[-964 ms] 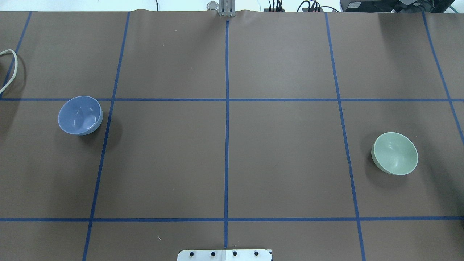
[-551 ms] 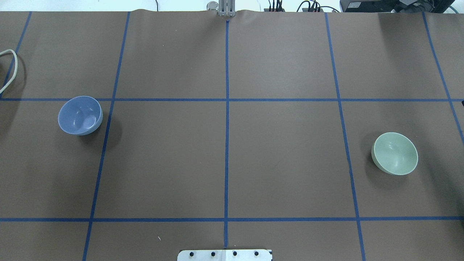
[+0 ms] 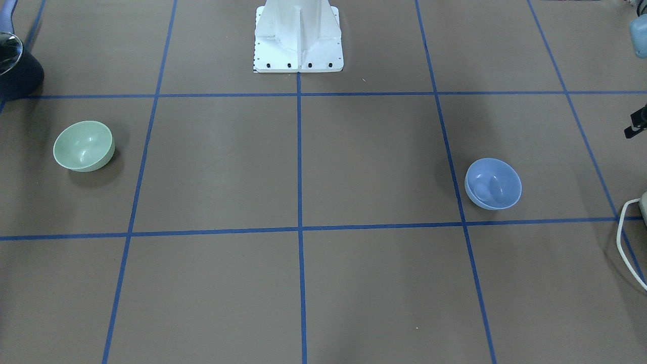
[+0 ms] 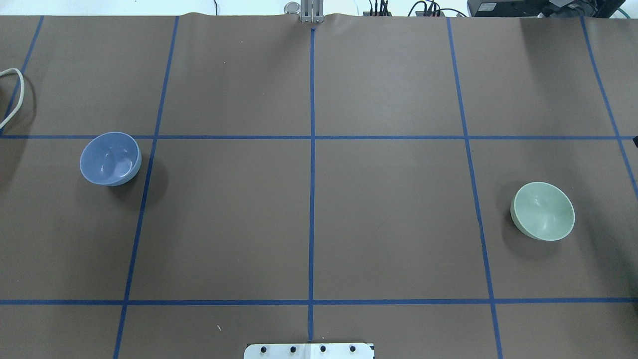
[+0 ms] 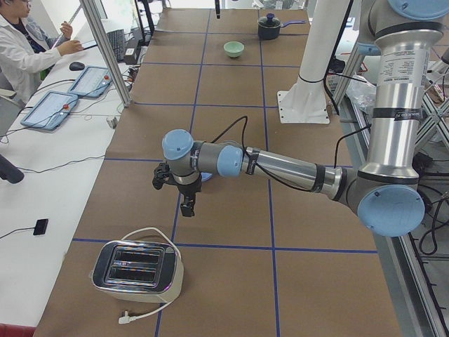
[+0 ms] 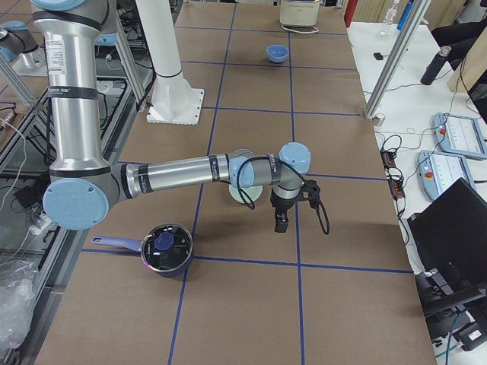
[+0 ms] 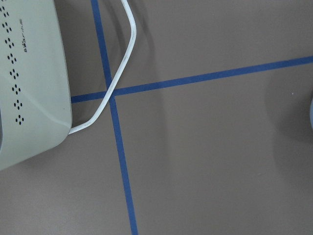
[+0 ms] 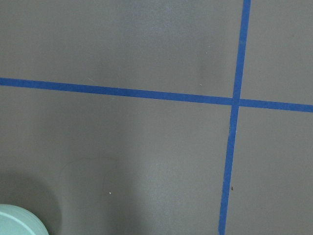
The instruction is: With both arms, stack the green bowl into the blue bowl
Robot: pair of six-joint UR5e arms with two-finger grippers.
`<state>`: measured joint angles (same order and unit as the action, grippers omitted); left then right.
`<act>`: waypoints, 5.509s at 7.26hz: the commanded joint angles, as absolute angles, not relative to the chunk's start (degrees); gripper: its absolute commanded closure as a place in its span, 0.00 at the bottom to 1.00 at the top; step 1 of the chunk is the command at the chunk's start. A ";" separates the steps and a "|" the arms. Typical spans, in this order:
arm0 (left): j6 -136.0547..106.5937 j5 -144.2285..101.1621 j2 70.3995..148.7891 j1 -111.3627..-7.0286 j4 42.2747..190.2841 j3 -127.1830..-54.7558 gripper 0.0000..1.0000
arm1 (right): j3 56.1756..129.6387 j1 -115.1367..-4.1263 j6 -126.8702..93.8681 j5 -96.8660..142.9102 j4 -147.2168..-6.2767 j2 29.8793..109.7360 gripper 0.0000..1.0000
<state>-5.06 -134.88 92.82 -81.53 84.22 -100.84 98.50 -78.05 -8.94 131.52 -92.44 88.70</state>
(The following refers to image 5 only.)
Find blue bowl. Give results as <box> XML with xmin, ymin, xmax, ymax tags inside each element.
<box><xmin>201</xmin><ymin>172</ymin><xmax>213</xmax><ymax>182</ymax></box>

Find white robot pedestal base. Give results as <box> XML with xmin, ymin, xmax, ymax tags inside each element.
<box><xmin>277</xmin><ymin>0</ymin><xmax>352</xmax><ymax>124</ymax></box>

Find blue teach pendant near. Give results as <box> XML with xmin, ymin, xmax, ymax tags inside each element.
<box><xmin>20</xmin><ymin>91</ymin><xmax>79</xmax><ymax>131</ymax></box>

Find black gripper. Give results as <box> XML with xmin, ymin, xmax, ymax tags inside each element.
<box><xmin>175</xmin><ymin>173</ymin><xmax>202</xmax><ymax>217</ymax></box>

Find small black box device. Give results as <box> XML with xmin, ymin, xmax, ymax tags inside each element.
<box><xmin>33</xmin><ymin>218</ymin><xmax>48</xmax><ymax>236</ymax></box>

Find aluminium frame post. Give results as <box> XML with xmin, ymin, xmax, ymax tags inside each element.
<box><xmin>79</xmin><ymin>0</ymin><xmax>131</xmax><ymax>108</ymax></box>

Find black computer mouse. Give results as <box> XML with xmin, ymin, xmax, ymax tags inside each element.
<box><xmin>69</xmin><ymin>62</ymin><xmax>85</xmax><ymax>71</ymax></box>

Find dark blue saucepan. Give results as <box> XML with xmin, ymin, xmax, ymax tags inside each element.
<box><xmin>257</xmin><ymin>13</ymin><xmax>307</xmax><ymax>41</ymax></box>

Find black keyboard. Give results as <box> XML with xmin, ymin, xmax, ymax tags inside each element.
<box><xmin>107</xmin><ymin>29</ymin><xmax>125</xmax><ymax>62</ymax></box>

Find person in white coat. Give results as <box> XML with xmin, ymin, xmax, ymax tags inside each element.
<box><xmin>1</xmin><ymin>1</ymin><xmax>83</xmax><ymax>103</ymax></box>

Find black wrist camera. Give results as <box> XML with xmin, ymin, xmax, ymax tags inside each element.
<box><xmin>152</xmin><ymin>162</ymin><xmax>173</xmax><ymax>190</ymax></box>

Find white chrome toaster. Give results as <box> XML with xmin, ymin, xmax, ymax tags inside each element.
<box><xmin>91</xmin><ymin>240</ymin><xmax>184</xmax><ymax>303</ymax></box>

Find blue teach pendant far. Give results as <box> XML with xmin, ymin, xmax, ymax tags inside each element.
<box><xmin>67</xmin><ymin>66</ymin><xmax>112</xmax><ymax>98</ymax></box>

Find green bowl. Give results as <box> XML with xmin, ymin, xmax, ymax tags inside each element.
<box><xmin>223</xmin><ymin>41</ymin><xmax>245</xmax><ymax>58</ymax></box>

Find blue teach pendant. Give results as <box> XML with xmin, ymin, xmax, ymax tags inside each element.
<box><xmin>67</xmin><ymin>66</ymin><xmax>112</xmax><ymax>98</ymax></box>
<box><xmin>20</xmin><ymin>91</ymin><xmax>79</xmax><ymax>131</ymax></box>

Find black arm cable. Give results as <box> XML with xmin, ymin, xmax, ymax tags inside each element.
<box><xmin>209</xmin><ymin>116</ymin><xmax>373</xmax><ymax>192</ymax></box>

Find white toaster power cable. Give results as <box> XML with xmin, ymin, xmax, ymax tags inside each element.
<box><xmin>117</xmin><ymin>227</ymin><xmax>182</xmax><ymax>324</ymax></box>

